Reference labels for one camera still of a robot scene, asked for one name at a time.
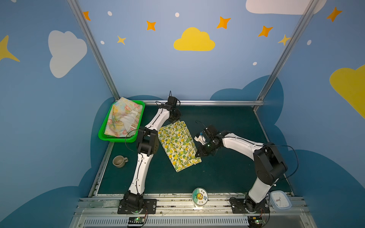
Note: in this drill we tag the pastel floral skirt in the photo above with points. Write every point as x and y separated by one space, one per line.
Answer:
123 119

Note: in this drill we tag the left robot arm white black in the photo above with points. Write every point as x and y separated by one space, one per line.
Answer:
147 146

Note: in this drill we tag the right green circuit board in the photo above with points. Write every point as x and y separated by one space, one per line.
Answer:
255 222

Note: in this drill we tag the grey ceramic mug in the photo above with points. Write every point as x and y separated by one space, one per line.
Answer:
119 161

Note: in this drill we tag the green plastic basket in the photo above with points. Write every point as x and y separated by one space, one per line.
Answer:
132 139

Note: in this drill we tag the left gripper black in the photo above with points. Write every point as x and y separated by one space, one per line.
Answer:
174 114

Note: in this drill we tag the right aluminium frame post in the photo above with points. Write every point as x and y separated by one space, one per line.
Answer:
298 31

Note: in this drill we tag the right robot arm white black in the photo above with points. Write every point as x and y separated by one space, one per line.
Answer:
268 162

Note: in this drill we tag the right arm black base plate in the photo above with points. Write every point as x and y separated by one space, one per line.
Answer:
246 205

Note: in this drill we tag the green circuit board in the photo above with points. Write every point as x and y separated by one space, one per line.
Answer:
135 222
255 222

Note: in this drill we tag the left aluminium frame post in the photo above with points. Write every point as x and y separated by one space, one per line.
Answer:
82 21

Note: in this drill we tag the aluminium frame post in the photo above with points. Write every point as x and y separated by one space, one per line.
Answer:
82 21
298 31

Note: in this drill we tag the left green circuit board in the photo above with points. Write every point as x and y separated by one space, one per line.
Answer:
135 222

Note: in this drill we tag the round white green tape dispenser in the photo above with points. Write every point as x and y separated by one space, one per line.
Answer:
199 197

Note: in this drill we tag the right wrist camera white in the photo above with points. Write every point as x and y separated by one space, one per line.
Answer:
199 137

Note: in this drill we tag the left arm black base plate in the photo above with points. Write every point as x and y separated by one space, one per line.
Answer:
147 206

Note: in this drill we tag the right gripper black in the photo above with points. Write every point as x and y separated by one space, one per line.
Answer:
206 147

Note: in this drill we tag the rear aluminium frame bar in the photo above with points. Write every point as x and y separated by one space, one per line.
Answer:
219 103

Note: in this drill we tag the white square clock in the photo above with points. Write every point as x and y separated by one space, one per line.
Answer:
280 201

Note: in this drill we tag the lemon print skirt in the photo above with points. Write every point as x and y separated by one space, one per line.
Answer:
178 144

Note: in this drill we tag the aluminium rail base frame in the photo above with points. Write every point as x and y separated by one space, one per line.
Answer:
176 210

